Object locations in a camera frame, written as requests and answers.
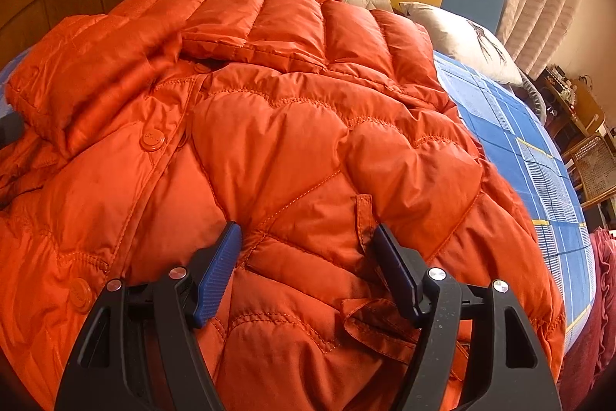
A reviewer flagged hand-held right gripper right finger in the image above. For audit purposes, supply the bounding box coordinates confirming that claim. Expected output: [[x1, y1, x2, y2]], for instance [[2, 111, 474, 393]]
[[373, 223, 563, 411]]

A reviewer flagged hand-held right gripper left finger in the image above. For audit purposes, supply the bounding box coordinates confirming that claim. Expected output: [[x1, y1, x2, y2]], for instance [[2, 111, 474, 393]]
[[54, 221, 242, 411]]

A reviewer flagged orange down jacket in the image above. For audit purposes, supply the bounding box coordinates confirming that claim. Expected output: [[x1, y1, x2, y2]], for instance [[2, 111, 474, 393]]
[[0, 0, 566, 411]]

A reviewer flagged blue plaid bedsheet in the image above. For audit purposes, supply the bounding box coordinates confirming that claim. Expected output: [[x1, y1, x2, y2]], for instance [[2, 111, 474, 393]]
[[430, 50, 598, 347]]

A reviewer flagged red ruffled cloth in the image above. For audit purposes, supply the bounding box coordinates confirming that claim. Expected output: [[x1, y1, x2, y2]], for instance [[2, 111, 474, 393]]
[[557, 225, 616, 411]]

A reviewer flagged wooden rattan chair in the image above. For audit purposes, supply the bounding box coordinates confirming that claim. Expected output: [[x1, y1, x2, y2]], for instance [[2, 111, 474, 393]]
[[561, 133, 616, 210]]

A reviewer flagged cream printed pillow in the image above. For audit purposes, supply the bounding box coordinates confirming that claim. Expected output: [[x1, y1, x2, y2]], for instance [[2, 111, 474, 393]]
[[398, 1, 525, 87]]

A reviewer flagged cluttered wooden desk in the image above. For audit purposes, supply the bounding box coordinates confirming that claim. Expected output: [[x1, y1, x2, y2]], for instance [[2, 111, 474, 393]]
[[533, 63, 608, 139]]

